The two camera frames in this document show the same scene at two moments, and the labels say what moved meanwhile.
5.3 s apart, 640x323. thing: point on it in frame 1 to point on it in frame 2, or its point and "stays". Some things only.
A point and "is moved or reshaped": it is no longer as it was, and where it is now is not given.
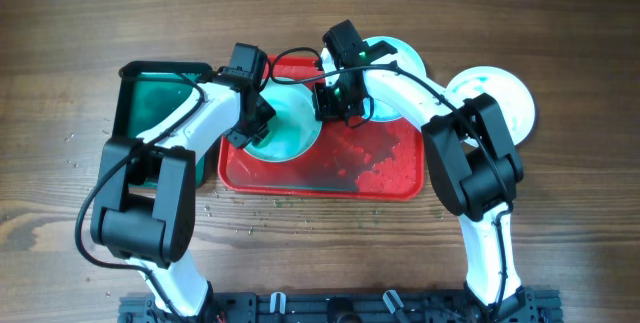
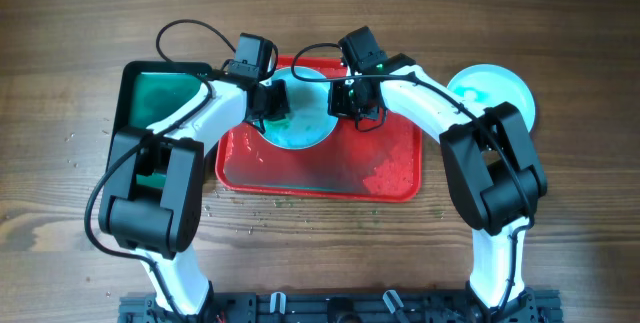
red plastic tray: (379, 160) stays
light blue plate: (407, 56) is moved or reshaped
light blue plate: (294, 127) to (488, 85)
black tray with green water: (147, 92) stays
